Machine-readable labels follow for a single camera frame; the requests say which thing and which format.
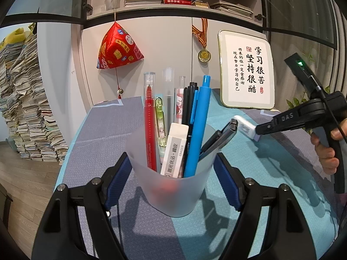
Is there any red pyramid hanging ornament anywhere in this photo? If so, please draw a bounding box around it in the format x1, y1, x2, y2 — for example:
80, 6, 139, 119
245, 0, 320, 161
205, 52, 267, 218
97, 5, 145, 99

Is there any blue pen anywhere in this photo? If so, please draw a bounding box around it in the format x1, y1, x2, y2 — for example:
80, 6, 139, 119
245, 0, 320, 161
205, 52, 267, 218
183, 75, 212, 178

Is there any clear gel pen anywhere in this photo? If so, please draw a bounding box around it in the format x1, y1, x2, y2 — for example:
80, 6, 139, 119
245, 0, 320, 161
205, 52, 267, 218
162, 68, 175, 130

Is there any red pen with clear cap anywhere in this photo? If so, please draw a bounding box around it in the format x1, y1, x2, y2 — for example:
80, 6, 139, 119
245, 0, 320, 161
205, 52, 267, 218
144, 72, 158, 172

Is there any white and purple highlighter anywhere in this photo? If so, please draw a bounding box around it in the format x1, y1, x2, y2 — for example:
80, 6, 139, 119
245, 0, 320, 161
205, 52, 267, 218
234, 115, 263, 142

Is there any person's right hand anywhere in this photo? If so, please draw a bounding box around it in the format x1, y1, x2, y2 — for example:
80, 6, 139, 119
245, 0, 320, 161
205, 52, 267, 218
310, 120, 347, 176

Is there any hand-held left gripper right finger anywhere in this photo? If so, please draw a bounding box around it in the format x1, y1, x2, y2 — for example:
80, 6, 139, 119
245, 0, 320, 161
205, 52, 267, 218
213, 152, 318, 260

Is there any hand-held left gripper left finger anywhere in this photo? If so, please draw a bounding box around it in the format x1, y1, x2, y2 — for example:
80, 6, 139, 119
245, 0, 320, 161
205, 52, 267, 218
31, 152, 133, 260

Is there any green pen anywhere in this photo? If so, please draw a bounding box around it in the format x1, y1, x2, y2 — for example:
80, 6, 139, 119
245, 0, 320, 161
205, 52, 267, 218
154, 97, 167, 166

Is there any white eraser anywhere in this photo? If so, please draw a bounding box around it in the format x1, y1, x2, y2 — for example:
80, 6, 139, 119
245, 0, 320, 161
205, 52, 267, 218
160, 123, 190, 179

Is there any grey curtain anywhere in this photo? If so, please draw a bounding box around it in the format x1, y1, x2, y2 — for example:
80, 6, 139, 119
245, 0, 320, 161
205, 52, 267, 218
329, 0, 347, 68

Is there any stack of grey magazines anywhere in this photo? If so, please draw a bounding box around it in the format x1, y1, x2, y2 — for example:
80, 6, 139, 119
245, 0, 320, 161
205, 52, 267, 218
210, 0, 254, 19

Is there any tall stack of papers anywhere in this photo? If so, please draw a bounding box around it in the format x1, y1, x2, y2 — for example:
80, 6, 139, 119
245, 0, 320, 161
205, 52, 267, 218
0, 31, 69, 166

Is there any gold medal with striped ribbon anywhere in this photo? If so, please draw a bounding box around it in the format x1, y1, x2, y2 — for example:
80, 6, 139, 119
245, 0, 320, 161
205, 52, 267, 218
192, 18, 210, 63

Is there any white pen holder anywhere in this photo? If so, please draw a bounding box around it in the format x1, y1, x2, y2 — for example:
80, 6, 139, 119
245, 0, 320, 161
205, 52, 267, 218
105, 0, 122, 11

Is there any blue and grey tablecloth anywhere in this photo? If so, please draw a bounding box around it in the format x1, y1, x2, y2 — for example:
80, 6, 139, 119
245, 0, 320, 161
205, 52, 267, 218
53, 88, 342, 260

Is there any patterned white pen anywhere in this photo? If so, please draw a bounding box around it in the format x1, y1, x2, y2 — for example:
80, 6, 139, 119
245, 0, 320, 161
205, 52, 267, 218
175, 76, 187, 126

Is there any yellow plush toy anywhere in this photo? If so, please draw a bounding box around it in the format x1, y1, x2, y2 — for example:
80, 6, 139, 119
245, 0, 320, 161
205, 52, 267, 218
0, 23, 37, 50

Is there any black marker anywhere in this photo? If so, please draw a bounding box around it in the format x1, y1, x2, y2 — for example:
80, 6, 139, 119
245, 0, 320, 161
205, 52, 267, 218
181, 82, 200, 168

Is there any green potted plant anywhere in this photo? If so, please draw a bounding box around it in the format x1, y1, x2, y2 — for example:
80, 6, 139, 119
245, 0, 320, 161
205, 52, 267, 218
286, 85, 331, 136

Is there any black cable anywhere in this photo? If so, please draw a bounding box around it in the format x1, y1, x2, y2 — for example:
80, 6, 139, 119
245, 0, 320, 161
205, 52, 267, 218
309, 74, 347, 138

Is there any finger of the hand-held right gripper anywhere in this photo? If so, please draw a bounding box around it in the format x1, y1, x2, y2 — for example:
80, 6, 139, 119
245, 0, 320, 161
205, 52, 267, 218
255, 97, 326, 136
200, 120, 238, 161

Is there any frosted plastic cup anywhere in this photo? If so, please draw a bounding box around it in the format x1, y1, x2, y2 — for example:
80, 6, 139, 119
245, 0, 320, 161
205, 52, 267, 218
125, 126, 218, 218

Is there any framed calligraphy sign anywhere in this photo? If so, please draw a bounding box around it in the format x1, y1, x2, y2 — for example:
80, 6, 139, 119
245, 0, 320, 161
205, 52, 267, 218
218, 30, 275, 110

